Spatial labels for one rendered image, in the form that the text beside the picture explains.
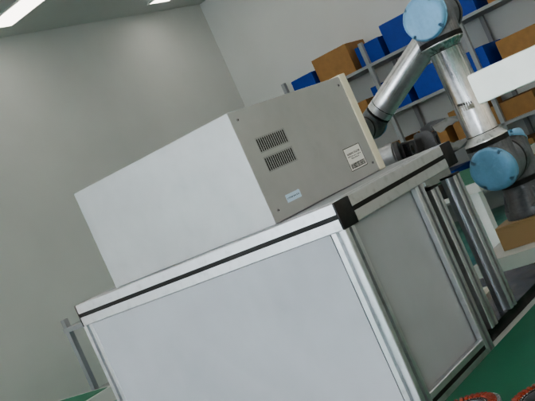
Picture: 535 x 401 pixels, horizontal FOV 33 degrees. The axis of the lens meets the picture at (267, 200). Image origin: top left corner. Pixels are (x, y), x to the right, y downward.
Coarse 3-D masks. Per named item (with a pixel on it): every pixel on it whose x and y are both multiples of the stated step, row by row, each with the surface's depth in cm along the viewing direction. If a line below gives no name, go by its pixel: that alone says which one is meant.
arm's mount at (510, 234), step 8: (504, 224) 248; (512, 224) 245; (520, 224) 243; (528, 224) 242; (496, 232) 248; (504, 232) 246; (512, 232) 245; (520, 232) 244; (528, 232) 243; (504, 240) 247; (512, 240) 246; (520, 240) 245; (528, 240) 243; (504, 248) 248; (512, 248) 246
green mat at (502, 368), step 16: (528, 320) 171; (512, 336) 166; (528, 336) 161; (496, 352) 160; (512, 352) 156; (528, 352) 152; (480, 368) 155; (496, 368) 151; (512, 368) 148; (528, 368) 144; (464, 384) 150; (480, 384) 147; (496, 384) 143; (512, 384) 140; (528, 384) 137; (448, 400) 146
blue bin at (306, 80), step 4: (312, 72) 917; (304, 76) 921; (308, 76) 918; (312, 76) 916; (316, 76) 920; (296, 80) 928; (300, 80) 925; (304, 80) 923; (308, 80) 920; (312, 80) 917; (316, 80) 917; (292, 84) 932; (296, 84) 930; (300, 84) 927; (304, 84) 924; (308, 84) 921; (312, 84) 918; (296, 88) 931; (300, 88) 928
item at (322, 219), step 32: (416, 160) 164; (448, 160) 173; (352, 192) 148; (384, 192) 153; (288, 224) 147; (320, 224) 144; (352, 224) 143; (224, 256) 157; (256, 256) 153; (128, 288) 173; (160, 288) 168; (96, 320) 181
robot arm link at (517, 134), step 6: (510, 132) 244; (516, 132) 244; (522, 132) 246; (516, 138) 244; (522, 138) 245; (522, 144) 243; (528, 144) 246; (528, 150) 244; (528, 156) 243; (534, 156) 247; (528, 162) 243; (534, 162) 246; (528, 168) 244; (534, 168) 245; (522, 174) 244; (528, 174) 244; (516, 180) 245
